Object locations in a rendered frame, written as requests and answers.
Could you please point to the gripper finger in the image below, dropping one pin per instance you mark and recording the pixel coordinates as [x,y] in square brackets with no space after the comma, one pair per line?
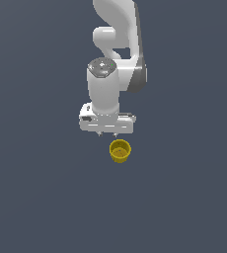
[100,134]
[115,134]

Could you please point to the yellow cup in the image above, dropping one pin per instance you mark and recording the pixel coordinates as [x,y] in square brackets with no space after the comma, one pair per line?
[120,151]

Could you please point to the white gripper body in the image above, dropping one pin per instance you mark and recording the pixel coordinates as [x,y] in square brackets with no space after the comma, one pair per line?
[102,125]

